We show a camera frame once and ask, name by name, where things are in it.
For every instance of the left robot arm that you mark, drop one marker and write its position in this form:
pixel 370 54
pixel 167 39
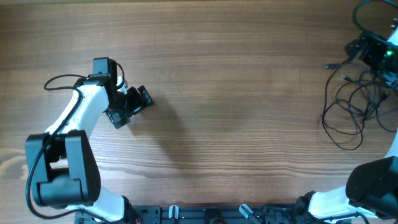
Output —
pixel 63 176

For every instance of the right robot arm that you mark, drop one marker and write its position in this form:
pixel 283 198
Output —
pixel 371 189

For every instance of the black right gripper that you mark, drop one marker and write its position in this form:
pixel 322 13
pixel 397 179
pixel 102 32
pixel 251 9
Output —
pixel 374 43

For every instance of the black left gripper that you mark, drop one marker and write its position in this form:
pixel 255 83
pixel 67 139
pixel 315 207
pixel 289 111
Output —
pixel 137 105

